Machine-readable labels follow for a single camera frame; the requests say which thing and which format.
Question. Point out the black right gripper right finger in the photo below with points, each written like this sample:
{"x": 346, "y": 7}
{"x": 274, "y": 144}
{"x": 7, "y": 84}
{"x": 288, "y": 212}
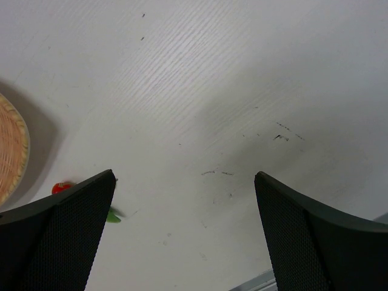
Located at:
{"x": 313, "y": 246}

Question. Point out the fake tomato sprig with leaves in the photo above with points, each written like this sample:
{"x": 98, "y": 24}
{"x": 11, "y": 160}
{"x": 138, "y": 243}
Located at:
{"x": 112, "y": 217}

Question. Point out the woven bamboo fruit basket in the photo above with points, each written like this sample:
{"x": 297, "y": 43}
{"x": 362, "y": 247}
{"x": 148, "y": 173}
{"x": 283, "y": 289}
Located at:
{"x": 15, "y": 148}

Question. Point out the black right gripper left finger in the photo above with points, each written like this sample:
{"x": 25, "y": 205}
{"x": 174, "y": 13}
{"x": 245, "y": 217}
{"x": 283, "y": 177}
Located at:
{"x": 51, "y": 243}

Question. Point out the aluminium table edge rail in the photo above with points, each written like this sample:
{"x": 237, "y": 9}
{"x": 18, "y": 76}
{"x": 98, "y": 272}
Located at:
{"x": 264, "y": 282}

